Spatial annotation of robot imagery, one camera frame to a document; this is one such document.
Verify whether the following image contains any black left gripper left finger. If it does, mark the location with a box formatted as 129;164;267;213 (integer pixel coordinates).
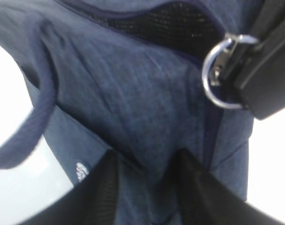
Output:
22;151;119;225

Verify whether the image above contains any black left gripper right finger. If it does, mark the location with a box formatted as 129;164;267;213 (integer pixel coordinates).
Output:
176;150;282;225

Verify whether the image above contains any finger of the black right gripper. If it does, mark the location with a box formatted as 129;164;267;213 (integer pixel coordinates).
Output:
223;0;285;120

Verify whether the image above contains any navy blue lunch bag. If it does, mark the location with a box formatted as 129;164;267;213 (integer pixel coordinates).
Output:
0;0;263;225

